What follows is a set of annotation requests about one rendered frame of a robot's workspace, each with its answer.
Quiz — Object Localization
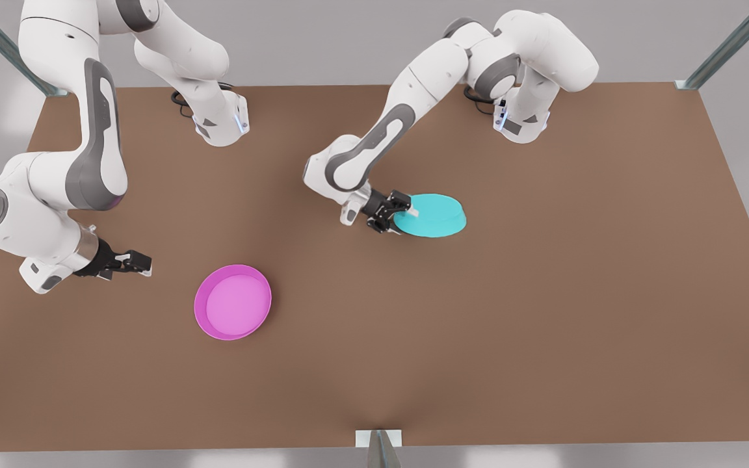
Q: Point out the blue plate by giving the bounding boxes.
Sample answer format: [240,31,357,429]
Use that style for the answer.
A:
[393,193,467,238]

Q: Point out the pink plate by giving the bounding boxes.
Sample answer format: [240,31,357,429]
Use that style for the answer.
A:
[194,265,272,341]

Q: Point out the black cable loop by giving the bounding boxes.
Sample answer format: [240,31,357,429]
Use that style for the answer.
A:
[171,83,235,120]
[463,86,500,116]

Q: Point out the silver frame post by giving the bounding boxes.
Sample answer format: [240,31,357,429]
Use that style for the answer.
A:
[356,429,403,468]
[674,0,749,90]
[0,0,68,98]

